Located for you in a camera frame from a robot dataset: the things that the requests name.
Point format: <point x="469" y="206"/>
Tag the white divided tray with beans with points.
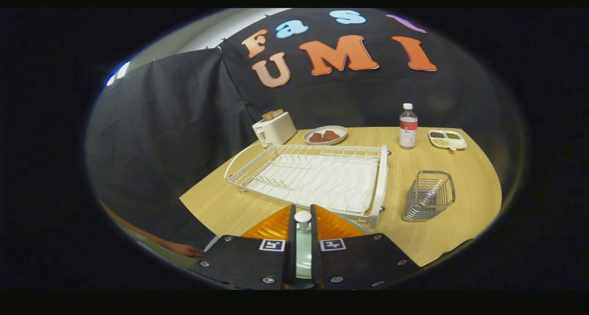
<point x="459" y="143"/>

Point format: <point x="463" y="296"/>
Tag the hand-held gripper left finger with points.
<point x="290" y="250"/>

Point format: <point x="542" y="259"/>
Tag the toasted bread slice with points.
<point x="273" y="114"/>

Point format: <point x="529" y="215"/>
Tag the ceiling light panel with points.
<point x="120" y="72"/>

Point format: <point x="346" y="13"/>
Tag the white toaster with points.
<point x="278" y="131"/>

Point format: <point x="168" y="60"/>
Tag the beige oval dish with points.
<point x="343" y="131"/>

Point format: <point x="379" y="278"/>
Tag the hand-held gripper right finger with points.
<point x="315" y="250"/>

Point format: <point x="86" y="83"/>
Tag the clear water bottle red label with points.
<point x="408" y="131"/>

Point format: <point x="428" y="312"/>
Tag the brown meat patty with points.
<point x="316" y="137"/>
<point x="331" y="136"/>

